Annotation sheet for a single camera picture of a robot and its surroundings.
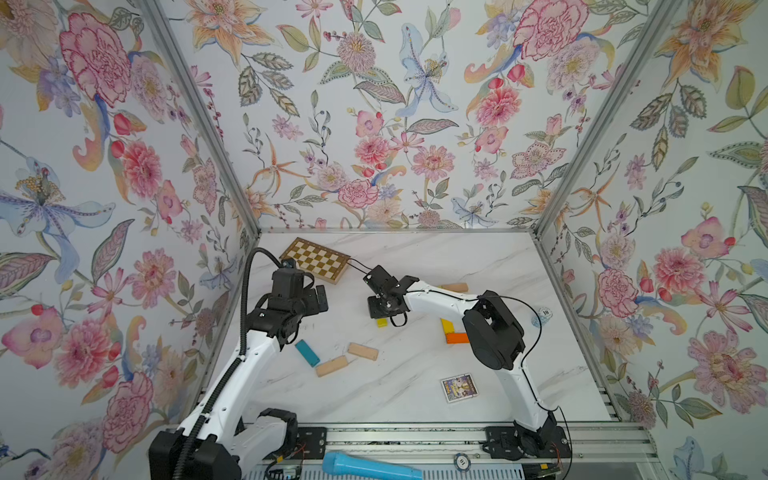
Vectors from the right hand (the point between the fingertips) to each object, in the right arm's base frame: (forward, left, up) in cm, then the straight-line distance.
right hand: (375, 307), depth 98 cm
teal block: (-16, +19, 0) cm, 25 cm away
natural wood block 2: (-14, +3, -2) cm, 15 cm away
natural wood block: (+9, -30, -1) cm, 31 cm away
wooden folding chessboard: (+18, +22, +1) cm, 29 cm away
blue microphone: (-43, +6, +4) cm, 44 cm away
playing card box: (-24, -24, 0) cm, 34 cm away
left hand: (-6, +16, +17) cm, 24 cm away
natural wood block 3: (-19, +12, -2) cm, 22 cm away
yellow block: (-6, -3, +1) cm, 7 cm away
